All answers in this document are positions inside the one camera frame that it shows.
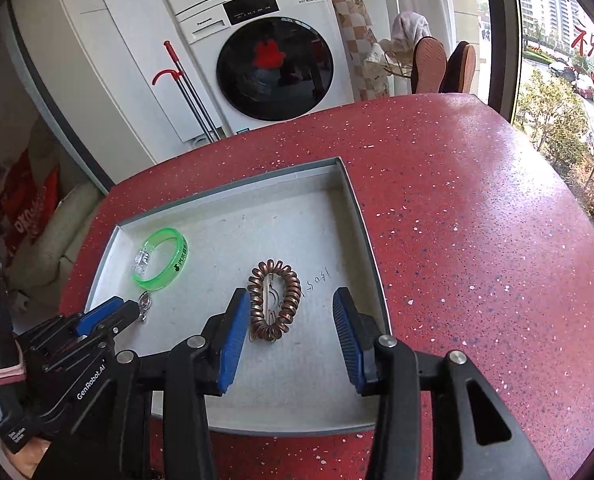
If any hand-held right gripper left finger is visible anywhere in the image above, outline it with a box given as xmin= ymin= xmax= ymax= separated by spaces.
xmin=109 ymin=287 xmax=252 ymax=480

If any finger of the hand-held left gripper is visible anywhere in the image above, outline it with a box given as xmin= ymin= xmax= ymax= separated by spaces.
xmin=74 ymin=296 xmax=126 ymax=337
xmin=97 ymin=300 xmax=140 ymax=343

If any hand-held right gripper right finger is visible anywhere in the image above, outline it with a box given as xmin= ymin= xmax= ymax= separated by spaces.
xmin=332 ymin=286 xmax=552 ymax=480

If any silver wire clip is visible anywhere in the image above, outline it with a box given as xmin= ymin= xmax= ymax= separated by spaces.
xmin=251 ymin=275 xmax=284 ymax=345

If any brown spiral hair tie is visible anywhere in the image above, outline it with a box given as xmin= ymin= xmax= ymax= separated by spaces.
xmin=247 ymin=259 xmax=302 ymax=344

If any grey jewelry tray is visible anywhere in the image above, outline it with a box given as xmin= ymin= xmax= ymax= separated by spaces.
xmin=84 ymin=157 xmax=392 ymax=436

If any person's left hand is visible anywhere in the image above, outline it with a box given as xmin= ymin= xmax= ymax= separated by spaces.
xmin=14 ymin=437 xmax=54 ymax=470

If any cream sofa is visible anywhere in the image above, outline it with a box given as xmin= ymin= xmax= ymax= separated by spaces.
xmin=12 ymin=180 xmax=104 ymax=311

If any red cushion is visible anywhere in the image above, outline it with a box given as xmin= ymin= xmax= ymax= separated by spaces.
xmin=3 ymin=149 xmax=61 ymax=257

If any white cabinet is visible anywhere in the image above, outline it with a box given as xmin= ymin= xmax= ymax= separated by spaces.
xmin=52 ymin=0 xmax=190 ymax=163

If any white floral bag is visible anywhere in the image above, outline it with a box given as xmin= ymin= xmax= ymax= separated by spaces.
xmin=363 ymin=42 xmax=402 ymax=102

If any white washing machine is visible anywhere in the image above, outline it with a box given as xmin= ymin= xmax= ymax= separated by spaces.
xmin=175 ymin=0 xmax=356 ymax=137

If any brown slipper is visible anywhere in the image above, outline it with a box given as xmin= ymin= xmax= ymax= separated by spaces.
xmin=410 ymin=36 xmax=448 ymax=95
xmin=439 ymin=41 xmax=478 ymax=95

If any checkered rolled mat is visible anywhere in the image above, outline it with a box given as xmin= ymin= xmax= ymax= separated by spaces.
xmin=329 ymin=0 xmax=390 ymax=102

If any white towel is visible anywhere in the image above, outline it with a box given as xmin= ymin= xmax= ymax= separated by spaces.
xmin=391 ymin=10 xmax=432 ymax=57

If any red window decal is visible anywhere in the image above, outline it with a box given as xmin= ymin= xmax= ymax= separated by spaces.
xmin=571 ymin=19 xmax=594 ymax=77

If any green translucent bracelet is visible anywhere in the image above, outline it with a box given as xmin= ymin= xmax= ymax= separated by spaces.
xmin=131 ymin=227 xmax=189 ymax=291

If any red-handled mop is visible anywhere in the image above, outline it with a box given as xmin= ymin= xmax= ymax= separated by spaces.
xmin=152 ymin=40 xmax=224 ymax=144

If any dark window frame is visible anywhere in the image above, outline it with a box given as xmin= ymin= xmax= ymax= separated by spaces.
xmin=477 ymin=0 xmax=524 ymax=126

